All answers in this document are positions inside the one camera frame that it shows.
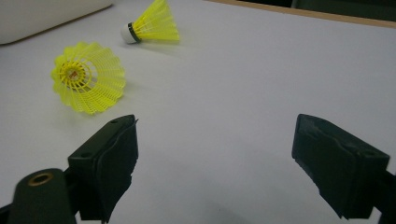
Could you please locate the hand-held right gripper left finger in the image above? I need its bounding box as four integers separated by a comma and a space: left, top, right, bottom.
67, 114, 139, 224

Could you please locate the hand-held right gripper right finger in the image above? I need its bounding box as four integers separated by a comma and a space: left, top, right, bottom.
291, 113, 390, 220

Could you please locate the yellow shuttlecock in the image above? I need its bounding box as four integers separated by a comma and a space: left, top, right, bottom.
50, 41, 127, 116
120, 0, 181, 45

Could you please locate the white plastic storage bin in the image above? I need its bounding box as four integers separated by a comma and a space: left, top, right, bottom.
0, 0, 114, 46

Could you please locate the white table cover sheet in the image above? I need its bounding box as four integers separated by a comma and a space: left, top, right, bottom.
0, 0, 396, 224

